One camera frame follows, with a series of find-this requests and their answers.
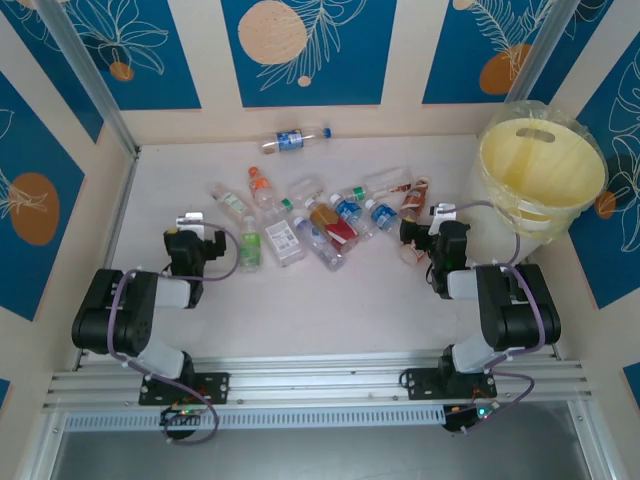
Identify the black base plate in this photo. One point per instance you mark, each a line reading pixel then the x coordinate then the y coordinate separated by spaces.
pixel 420 382
pixel 217 387

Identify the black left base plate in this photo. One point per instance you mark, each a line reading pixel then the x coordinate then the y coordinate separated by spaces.
pixel 217 387

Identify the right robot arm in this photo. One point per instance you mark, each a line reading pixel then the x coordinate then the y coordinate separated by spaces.
pixel 520 320

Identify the aluminium rail frame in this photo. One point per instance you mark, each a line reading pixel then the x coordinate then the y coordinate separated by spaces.
pixel 310 372

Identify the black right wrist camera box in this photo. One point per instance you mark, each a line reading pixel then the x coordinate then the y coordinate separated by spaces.
pixel 414 233

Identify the red and gold tea bottle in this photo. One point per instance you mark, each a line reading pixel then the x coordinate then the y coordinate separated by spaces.
pixel 332 227

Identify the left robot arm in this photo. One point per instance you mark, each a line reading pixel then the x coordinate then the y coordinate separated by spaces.
pixel 100 320

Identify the blue-label water bottle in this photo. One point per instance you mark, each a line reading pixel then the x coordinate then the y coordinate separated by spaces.
pixel 384 216
pixel 350 212

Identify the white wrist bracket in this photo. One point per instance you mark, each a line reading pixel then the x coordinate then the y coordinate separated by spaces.
pixel 444 212
pixel 191 218

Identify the green-label white-capped bottle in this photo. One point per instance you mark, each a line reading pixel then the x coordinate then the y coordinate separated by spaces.
pixel 250 247

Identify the clear floral green-band bottle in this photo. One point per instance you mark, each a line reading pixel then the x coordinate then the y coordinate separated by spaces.
pixel 307 186

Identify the brown coffee drink bottle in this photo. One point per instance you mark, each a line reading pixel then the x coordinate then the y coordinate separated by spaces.
pixel 415 197

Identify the right circuit board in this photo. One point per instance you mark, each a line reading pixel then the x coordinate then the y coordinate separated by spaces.
pixel 472 416

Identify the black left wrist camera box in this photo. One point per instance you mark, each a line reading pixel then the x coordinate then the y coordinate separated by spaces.
pixel 218 245

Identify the square clear white-label bottle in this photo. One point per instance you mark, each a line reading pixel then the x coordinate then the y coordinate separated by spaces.
pixel 282 240

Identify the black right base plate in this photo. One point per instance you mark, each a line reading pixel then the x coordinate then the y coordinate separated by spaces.
pixel 420 382

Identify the tall clear unlabelled bottle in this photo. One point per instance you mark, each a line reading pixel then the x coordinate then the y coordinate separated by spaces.
pixel 327 255

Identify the blue-capped blue-label bottle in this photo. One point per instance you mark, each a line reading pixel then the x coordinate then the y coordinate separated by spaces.
pixel 290 140

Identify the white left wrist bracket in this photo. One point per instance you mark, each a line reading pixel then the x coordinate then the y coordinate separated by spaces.
pixel 191 218

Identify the aluminium corner post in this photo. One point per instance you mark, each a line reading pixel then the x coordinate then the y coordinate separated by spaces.
pixel 537 55
pixel 90 75

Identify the peach plastic bottle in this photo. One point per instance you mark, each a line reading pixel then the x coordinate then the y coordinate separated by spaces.
pixel 412 256

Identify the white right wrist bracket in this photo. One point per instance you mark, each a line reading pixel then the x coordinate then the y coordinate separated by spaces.
pixel 444 212

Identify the circuit board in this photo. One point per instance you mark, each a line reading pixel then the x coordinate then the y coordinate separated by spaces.
pixel 472 416
pixel 182 415

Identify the orange-capped orange-label bottle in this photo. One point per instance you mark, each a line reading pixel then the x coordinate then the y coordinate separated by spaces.
pixel 261 187

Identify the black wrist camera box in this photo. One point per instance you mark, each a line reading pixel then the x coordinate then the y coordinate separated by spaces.
pixel 218 245
pixel 414 233

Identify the small clear white-label bottle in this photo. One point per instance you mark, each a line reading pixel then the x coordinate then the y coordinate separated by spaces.
pixel 230 200

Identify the yellow plastic bucket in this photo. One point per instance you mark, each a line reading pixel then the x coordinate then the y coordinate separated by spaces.
pixel 597 150

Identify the left circuit board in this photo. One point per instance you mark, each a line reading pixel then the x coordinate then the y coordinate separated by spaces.
pixel 182 415

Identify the large clear green-band bottle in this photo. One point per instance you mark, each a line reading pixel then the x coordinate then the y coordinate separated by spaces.
pixel 385 181

